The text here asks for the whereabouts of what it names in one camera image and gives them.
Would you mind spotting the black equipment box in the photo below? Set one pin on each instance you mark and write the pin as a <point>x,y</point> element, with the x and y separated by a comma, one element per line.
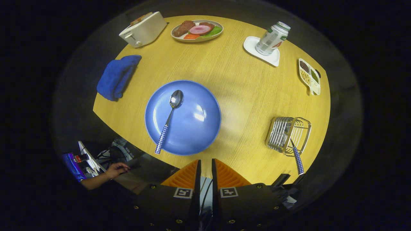
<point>122,150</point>

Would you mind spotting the beige food plate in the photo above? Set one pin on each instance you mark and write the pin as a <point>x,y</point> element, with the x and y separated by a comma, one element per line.
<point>179,38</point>

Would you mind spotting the black table clamp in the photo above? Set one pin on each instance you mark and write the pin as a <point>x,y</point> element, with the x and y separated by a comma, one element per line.
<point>298,179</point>
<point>281,179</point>

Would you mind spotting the open laptop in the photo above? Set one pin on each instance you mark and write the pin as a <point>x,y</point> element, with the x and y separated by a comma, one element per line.
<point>91,158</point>

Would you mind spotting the black table grommet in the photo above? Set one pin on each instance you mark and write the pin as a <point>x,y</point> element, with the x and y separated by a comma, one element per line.
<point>318,73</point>

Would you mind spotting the large brown meat slice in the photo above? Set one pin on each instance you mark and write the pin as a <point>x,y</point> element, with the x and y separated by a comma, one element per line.
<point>183,28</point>

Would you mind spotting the blue folded cloth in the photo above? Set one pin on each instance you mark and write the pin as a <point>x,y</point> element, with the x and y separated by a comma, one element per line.
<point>115,77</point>

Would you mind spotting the white toaster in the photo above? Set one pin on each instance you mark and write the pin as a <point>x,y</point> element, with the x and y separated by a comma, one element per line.
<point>144,30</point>

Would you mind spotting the white coaster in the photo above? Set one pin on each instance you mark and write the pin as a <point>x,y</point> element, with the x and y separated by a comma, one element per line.
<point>252,46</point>

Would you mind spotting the pile of brown beans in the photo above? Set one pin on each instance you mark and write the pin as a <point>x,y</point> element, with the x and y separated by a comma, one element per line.
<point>304,66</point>

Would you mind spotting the green lettuce leaf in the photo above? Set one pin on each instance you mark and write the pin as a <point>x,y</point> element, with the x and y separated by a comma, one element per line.
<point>215,31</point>

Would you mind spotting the orange food slice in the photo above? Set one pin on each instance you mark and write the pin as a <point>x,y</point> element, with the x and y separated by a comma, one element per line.
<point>191,36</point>

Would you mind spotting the blue round plate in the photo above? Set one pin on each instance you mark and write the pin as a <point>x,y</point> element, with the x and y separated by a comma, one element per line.
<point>192,128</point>

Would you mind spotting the pile of green beans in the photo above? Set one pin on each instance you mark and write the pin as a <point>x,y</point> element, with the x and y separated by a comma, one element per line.
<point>314,76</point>

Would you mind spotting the brown toast slice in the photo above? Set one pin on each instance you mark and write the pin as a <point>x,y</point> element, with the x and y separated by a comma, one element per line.
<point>141,18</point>

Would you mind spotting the small brown meat slice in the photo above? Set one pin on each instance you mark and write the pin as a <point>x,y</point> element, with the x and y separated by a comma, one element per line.
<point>208,24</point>

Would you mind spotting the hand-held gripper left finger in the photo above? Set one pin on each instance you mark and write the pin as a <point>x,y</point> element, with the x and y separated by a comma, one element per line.
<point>197,179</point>

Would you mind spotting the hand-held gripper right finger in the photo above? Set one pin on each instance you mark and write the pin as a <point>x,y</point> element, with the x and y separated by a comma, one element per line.
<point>214,179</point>

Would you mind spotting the person's khaki trousers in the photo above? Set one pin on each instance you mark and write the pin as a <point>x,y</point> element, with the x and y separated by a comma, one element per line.
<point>151,176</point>

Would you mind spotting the white drink bottle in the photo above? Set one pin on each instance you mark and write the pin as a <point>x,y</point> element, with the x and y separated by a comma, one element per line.
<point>271,40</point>

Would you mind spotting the white divided dish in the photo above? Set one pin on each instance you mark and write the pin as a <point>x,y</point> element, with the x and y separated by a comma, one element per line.
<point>316,89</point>

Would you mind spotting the pink ham slice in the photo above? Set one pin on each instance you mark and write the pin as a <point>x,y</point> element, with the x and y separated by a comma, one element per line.
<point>200,29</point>

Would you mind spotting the pile of yellow beans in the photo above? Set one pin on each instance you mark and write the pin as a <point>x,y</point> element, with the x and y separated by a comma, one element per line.
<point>305,77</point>

